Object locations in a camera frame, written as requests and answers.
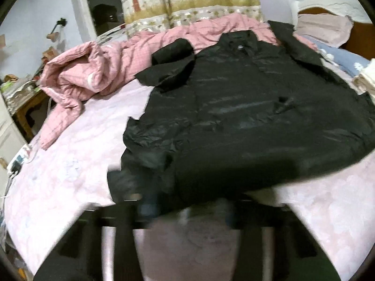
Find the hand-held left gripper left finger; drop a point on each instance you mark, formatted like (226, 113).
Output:
(117, 240)

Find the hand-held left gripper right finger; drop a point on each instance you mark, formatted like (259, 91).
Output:
(278, 240)

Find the black puffer jacket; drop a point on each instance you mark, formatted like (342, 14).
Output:
(234, 108)

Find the folded cream clothes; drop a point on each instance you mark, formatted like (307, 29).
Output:
(366, 79)

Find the white power strip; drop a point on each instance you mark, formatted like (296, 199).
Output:
(18, 159)

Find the white drawer cabinet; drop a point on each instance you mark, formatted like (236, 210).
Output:
(7, 134)

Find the wooden desk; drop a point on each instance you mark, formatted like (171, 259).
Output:
(29, 108)

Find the pink checked quilt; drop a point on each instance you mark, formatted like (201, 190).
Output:
(76, 79)

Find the blue floral pillow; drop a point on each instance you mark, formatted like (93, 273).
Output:
(339, 55)

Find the orange cardboard box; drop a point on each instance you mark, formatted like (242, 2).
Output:
(49, 53)

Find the dusty pink pillow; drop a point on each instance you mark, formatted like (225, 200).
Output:
(322, 27)

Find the white and wooden headboard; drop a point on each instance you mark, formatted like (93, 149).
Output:
(361, 35)

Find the black desk lamp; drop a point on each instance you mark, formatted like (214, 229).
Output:
(60, 22)

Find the white framed window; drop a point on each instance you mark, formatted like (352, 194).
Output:
(102, 3)

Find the tree print curtain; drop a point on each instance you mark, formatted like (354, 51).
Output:
(190, 0)

